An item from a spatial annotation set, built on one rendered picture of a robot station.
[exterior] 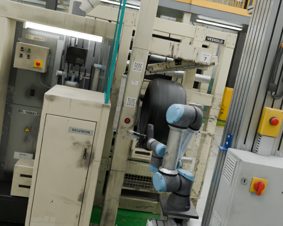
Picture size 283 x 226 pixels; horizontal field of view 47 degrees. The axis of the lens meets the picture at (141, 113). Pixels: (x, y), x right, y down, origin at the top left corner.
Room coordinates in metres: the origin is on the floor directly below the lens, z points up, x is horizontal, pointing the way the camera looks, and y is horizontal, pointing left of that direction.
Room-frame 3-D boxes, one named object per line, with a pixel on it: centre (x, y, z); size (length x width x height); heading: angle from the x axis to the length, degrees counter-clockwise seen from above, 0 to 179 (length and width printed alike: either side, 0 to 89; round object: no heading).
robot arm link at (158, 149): (2.04, -0.15, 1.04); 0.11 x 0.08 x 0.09; 31
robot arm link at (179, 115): (1.91, -0.23, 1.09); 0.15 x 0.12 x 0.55; 121
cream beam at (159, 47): (3.09, -0.22, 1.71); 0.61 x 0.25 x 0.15; 99
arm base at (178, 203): (1.98, -0.34, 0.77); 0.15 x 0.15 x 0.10
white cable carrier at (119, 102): (2.68, 0.19, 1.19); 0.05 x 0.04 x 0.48; 9
